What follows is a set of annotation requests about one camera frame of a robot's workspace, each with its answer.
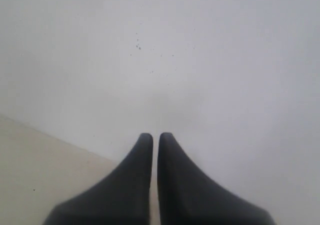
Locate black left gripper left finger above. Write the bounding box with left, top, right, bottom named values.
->
left=44, top=133, right=153, bottom=225

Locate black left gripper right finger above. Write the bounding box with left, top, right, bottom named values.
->
left=157, top=132, right=275, bottom=225

